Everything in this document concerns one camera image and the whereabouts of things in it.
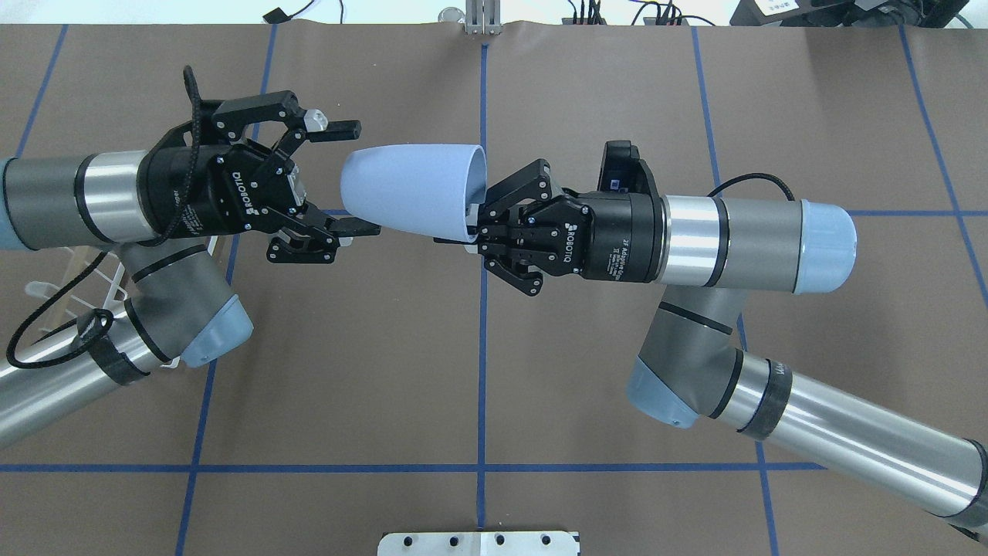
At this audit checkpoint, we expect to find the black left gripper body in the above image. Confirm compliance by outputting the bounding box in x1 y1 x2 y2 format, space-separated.
139 90 340 264

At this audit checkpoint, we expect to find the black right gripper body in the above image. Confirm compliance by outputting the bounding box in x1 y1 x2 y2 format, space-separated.
477 159 663 297

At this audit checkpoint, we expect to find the light blue plastic cup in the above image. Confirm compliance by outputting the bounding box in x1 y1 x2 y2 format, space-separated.
341 144 487 239

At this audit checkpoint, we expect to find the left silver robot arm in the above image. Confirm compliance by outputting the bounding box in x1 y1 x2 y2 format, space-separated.
1 90 380 446

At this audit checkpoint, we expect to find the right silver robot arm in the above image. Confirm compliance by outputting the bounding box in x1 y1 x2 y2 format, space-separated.
405 214 986 555

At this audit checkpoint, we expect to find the small black device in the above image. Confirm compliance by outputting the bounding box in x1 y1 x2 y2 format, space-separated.
262 8 292 25

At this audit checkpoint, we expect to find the black usb hub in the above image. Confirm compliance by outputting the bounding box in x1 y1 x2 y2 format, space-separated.
639 8 688 27

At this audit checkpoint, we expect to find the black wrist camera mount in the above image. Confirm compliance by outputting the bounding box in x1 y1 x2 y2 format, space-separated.
597 140 659 198

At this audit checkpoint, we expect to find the aluminium frame post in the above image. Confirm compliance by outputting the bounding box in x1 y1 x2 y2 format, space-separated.
463 0 503 36

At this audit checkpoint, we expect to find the white wire cup holder rack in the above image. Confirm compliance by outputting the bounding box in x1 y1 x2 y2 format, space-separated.
25 246 186 368

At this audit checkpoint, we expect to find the white pedestal base plate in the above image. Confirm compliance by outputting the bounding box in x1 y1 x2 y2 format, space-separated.
377 531 582 555

